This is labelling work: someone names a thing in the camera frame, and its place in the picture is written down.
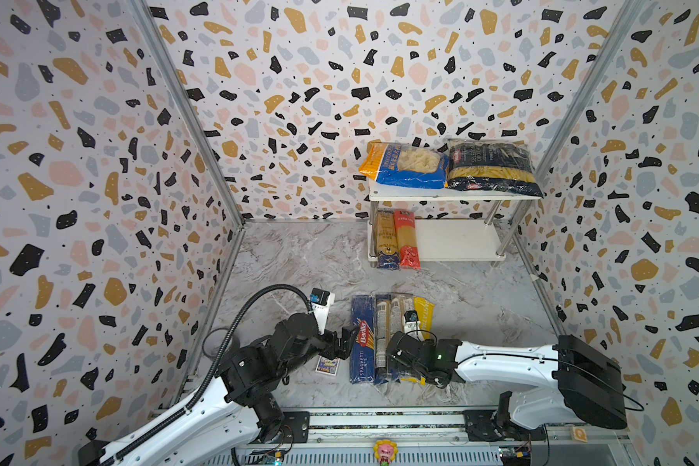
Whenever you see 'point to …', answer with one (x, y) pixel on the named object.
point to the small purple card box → (327, 366)
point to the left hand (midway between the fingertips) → (346, 321)
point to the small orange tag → (580, 434)
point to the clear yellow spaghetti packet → (426, 321)
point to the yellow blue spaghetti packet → (386, 241)
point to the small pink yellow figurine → (384, 450)
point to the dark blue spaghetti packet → (362, 339)
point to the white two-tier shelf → (501, 212)
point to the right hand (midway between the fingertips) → (394, 348)
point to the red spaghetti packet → (408, 249)
